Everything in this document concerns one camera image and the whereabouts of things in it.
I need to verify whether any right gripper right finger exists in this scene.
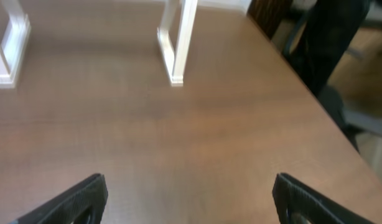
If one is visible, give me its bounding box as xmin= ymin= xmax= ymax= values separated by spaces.
xmin=272 ymin=172 xmax=378 ymax=224

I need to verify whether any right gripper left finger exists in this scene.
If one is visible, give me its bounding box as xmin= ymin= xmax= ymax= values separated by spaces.
xmin=9 ymin=173 xmax=109 ymax=224

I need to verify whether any white and blue stand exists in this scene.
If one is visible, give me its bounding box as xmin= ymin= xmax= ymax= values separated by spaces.
xmin=0 ymin=0 xmax=198 ymax=90

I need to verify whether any black office chair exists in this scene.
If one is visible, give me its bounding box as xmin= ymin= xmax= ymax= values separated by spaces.
xmin=282 ymin=0 xmax=382 ymax=153

